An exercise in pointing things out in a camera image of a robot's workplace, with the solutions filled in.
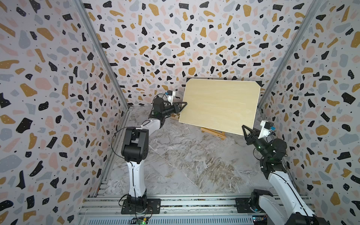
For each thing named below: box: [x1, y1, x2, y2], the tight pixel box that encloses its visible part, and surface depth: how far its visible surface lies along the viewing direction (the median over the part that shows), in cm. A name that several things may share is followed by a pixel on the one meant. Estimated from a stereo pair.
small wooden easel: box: [200, 127, 227, 141], surface depth 100 cm
